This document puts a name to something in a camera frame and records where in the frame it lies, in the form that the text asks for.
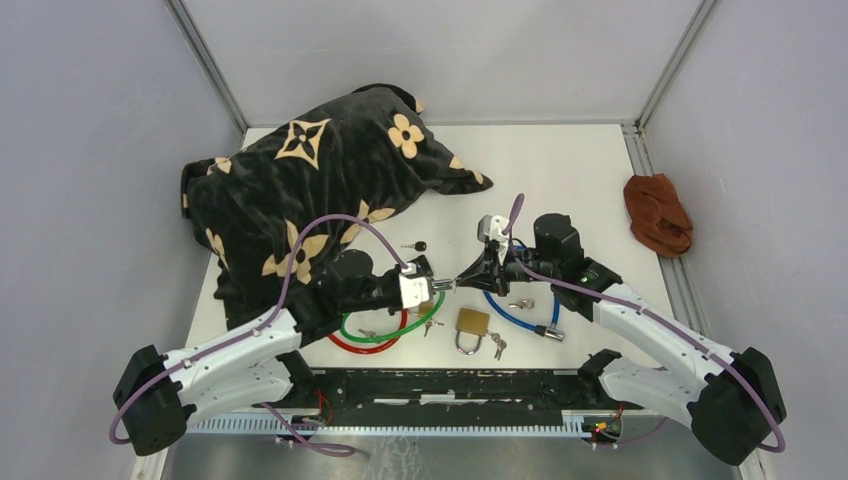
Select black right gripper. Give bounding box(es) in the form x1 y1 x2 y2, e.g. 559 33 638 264
456 242 558 298

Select black head padlock key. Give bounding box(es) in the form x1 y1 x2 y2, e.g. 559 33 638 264
402 241 428 252

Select blue lock keys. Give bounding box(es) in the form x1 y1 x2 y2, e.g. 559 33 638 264
508 299 535 310

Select large brass padlock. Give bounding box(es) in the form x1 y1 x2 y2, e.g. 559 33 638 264
455 307 490 356

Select large padlock keys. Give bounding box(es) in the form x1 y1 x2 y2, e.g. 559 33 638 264
489 332 507 361

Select blue cable lock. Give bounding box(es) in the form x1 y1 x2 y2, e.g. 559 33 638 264
482 246 566 343

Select red cable lock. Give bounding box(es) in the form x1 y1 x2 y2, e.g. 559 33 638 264
328 334 399 355

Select green cable lock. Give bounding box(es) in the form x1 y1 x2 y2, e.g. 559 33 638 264
339 279 455 343

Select small brass padlock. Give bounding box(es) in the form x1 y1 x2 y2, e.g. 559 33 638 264
415 302 434 318

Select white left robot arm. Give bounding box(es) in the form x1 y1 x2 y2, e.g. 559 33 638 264
112 255 435 456

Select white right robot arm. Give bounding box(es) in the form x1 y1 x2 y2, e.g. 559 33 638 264
456 213 787 466

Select black floral patterned cloth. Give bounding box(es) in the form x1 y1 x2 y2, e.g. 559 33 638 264
181 83 493 328

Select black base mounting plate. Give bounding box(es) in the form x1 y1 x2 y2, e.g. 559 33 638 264
279 368 622 427

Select brown crumpled cloth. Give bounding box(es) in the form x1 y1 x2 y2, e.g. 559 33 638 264
623 174 693 258

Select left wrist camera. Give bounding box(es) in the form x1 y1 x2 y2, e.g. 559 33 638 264
397 263 435 311

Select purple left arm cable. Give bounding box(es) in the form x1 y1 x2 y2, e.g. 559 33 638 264
108 213 412 458

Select white toothed cable duct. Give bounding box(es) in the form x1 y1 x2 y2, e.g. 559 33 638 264
187 411 591 439

